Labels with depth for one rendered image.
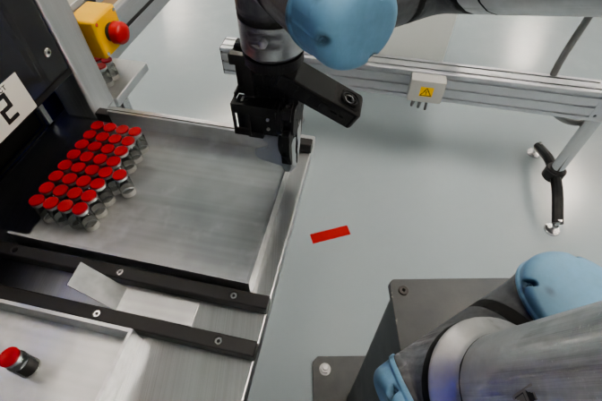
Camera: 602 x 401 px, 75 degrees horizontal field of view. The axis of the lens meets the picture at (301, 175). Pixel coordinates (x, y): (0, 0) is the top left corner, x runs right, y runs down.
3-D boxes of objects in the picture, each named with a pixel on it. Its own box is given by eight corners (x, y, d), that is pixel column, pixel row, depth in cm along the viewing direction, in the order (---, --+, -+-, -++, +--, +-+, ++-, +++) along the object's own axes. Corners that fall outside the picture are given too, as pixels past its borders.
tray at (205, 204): (21, 246, 56) (6, 233, 53) (115, 124, 72) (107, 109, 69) (251, 295, 51) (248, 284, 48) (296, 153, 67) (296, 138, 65)
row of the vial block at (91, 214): (81, 230, 57) (67, 212, 53) (140, 144, 68) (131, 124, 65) (95, 234, 57) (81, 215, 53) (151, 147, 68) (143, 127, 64)
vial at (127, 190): (119, 197, 61) (108, 178, 57) (126, 186, 62) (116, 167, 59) (133, 200, 61) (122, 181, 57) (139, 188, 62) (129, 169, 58)
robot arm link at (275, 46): (312, -1, 44) (296, 38, 39) (311, 37, 48) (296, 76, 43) (248, -7, 45) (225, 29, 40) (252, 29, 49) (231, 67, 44)
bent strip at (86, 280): (86, 304, 50) (64, 284, 46) (98, 283, 52) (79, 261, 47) (190, 326, 48) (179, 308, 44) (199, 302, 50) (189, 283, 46)
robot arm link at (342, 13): (449, -43, 29) (362, -86, 35) (318, -8, 25) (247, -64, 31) (424, 52, 35) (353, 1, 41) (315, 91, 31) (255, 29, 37)
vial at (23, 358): (16, 376, 44) (-7, 365, 41) (29, 355, 46) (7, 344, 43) (33, 380, 44) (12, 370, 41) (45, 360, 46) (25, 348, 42)
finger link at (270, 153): (260, 165, 62) (255, 122, 55) (296, 171, 61) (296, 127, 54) (254, 180, 60) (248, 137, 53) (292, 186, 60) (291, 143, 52)
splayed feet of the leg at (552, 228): (542, 234, 159) (559, 215, 148) (523, 148, 191) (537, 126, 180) (563, 238, 158) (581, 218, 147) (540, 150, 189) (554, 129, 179)
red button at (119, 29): (105, 46, 71) (96, 26, 68) (116, 35, 74) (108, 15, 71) (124, 49, 71) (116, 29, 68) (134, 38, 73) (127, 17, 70)
